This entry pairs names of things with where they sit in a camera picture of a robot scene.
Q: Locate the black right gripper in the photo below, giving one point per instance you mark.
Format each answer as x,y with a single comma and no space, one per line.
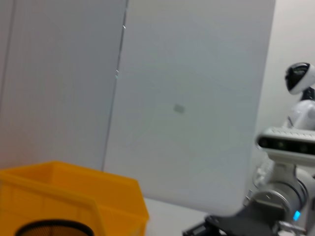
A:
246,226

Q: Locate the black mesh pen holder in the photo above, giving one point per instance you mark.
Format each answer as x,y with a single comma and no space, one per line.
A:
54,228

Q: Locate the yellow plastic bin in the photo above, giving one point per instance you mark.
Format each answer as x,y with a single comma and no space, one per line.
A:
61,191

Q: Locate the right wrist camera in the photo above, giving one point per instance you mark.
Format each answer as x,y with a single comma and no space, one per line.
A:
283,143

